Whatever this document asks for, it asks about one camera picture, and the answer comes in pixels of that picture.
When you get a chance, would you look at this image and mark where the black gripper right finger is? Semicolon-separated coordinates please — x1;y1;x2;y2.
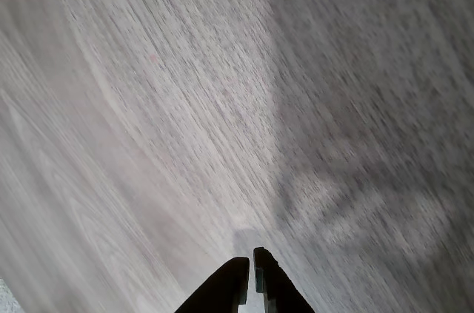
253;247;316;313

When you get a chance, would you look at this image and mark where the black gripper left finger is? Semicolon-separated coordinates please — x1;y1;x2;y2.
173;256;250;313

